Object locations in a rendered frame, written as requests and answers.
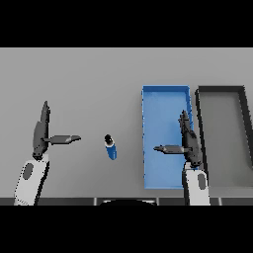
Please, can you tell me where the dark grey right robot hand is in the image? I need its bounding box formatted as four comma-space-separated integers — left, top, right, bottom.
152, 109, 204, 167

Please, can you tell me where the dark grey bin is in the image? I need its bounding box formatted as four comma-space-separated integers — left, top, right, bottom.
194, 85, 253, 190

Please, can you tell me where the blue pipe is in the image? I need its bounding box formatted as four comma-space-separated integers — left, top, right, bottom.
103, 132, 119, 161

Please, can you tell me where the blue bin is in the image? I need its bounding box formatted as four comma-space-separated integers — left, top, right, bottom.
140, 84, 205, 191

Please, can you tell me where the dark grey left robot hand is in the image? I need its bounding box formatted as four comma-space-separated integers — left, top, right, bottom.
32, 100, 82, 162

